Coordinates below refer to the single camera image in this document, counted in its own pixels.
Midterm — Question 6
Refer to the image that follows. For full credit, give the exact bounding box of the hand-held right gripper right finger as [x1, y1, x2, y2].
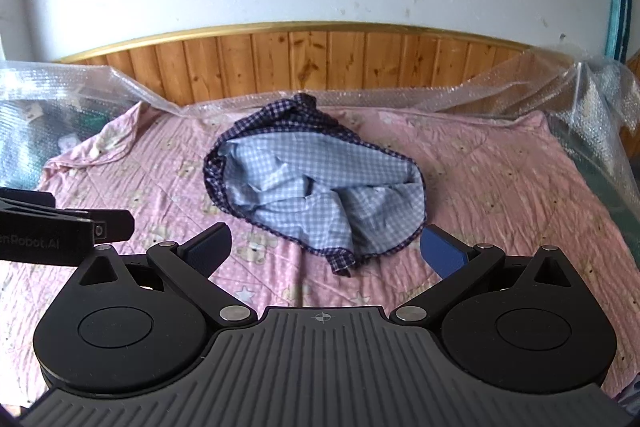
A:
[389, 224, 574, 326]

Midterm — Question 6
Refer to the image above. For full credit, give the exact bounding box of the teal rolled mat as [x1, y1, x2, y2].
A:
[604, 0, 632, 62]

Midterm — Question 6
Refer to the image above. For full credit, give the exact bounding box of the blue plaid shirt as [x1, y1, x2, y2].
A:
[202, 93, 427, 278]

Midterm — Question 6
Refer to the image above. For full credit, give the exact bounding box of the clear bubble wrap sheet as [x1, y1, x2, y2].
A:
[0, 39, 640, 228]

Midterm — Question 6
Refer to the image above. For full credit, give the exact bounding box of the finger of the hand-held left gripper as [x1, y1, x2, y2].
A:
[52, 206, 136, 244]

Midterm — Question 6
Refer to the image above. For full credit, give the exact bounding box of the pink printed bedsheet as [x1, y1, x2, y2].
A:
[0, 99, 640, 408]

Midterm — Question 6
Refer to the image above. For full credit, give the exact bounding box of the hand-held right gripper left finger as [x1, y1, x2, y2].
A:
[77, 222, 257, 326]

